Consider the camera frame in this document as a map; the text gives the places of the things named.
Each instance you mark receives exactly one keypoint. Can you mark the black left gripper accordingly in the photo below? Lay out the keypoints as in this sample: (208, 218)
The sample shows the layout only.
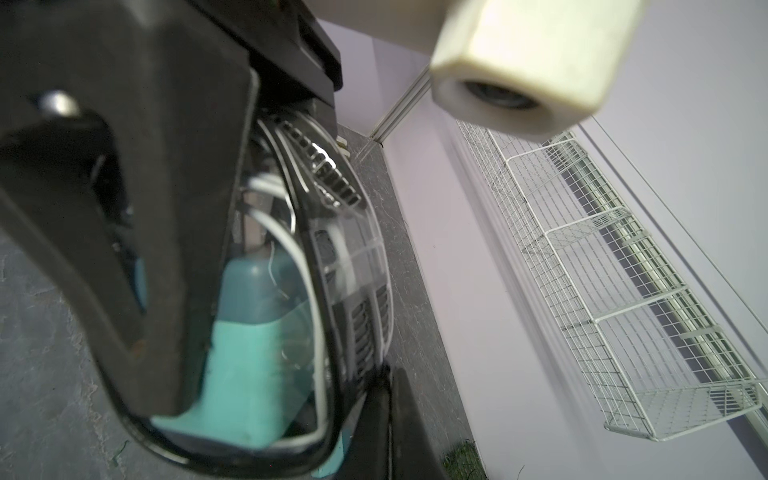
(124, 126)

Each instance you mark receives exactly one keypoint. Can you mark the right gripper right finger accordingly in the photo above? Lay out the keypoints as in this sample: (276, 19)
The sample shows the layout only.
(412, 456)

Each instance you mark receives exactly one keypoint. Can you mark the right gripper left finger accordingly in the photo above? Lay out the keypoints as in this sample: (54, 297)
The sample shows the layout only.
(368, 456)

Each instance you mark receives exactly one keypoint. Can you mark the teal charger block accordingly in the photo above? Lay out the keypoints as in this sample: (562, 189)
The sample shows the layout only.
(258, 388)

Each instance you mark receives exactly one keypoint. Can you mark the green artificial grass mat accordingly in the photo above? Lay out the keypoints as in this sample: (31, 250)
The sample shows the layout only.
(463, 462)

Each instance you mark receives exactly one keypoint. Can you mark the white wire wall shelf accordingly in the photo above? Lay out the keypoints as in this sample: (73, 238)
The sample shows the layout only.
(657, 362)

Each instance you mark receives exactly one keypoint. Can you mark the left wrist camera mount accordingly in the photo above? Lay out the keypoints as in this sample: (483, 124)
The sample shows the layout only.
(530, 69)

